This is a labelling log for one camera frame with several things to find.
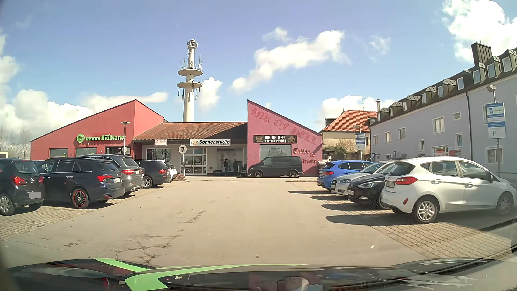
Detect black van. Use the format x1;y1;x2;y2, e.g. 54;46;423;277
247;156;303;178

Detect grey asphalt road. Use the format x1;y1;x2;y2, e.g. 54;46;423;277
0;176;517;268

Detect round parking sign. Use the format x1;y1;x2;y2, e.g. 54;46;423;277
178;145;188;179

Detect white telecom tower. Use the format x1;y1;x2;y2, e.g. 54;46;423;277
177;39;204;123

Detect house with orange roof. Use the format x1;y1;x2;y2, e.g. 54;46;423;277
319;110;378;161

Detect silver car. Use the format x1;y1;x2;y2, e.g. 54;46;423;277
330;160;393;196

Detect blue parking sign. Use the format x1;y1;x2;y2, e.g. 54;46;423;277
355;125;367;161

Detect dark grey car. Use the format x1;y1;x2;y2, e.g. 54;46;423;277
134;159;171;189

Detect black car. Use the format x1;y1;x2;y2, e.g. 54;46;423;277
347;162;396;210

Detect grey estate car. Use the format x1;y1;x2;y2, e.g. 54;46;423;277
80;154;145;196

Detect car's own bonnet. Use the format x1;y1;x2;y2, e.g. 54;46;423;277
7;257;517;291

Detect red shop building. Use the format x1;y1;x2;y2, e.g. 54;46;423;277
30;99;323;177

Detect dark blue estate car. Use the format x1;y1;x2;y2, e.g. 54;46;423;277
36;157;126;209

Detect white hatchback car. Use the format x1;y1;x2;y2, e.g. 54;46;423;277
380;156;517;224

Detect pale grey long building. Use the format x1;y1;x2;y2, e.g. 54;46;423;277
369;41;517;175

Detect cobbled parking strip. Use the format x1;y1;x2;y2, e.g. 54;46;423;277
290;181;517;260
0;187;162;241

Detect bare trees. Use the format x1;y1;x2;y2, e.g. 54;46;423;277
0;123;33;159

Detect dark hatchback car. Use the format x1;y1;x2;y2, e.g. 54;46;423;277
0;158;45;217

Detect lamp post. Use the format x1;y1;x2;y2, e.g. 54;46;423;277
121;121;131;156

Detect parking sign on lamp post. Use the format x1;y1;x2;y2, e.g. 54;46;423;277
485;84;506;177

